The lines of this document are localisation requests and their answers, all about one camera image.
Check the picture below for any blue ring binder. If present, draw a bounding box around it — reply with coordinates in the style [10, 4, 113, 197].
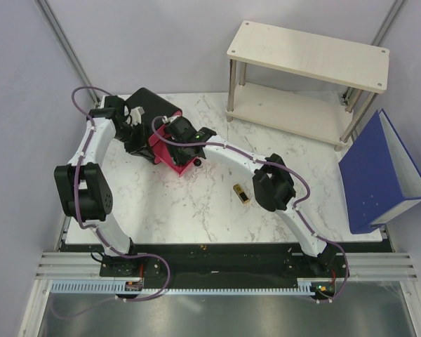
[339, 110, 421, 234]

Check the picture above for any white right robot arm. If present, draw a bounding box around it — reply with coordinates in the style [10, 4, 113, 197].
[159, 116, 336, 277]

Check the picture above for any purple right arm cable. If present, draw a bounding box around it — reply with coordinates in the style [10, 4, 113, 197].
[150, 114, 350, 305]

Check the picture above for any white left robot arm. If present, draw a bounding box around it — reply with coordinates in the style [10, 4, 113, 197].
[54, 88, 160, 276]

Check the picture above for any white slotted cable duct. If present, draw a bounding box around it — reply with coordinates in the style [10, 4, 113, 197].
[50, 280, 334, 296]

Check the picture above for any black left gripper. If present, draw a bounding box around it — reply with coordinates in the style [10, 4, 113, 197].
[113, 122, 154, 159]

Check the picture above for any black drawer organizer cabinet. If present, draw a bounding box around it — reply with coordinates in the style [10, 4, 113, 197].
[126, 88, 182, 165]

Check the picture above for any gold black lipstick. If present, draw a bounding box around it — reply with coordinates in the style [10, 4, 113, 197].
[233, 184, 250, 204]

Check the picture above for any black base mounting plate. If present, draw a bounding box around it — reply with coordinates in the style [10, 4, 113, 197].
[91, 244, 347, 288]

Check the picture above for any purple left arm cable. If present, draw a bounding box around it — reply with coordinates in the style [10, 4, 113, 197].
[71, 86, 172, 305]

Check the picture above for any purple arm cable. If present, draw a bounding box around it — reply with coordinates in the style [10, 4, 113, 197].
[150, 114, 350, 305]
[71, 86, 172, 305]

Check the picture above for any beige two-tier shelf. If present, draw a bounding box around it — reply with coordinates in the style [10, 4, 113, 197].
[227, 20, 390, 150]

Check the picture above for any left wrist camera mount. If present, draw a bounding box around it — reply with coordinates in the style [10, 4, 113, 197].
[123, 106, 145, 126]

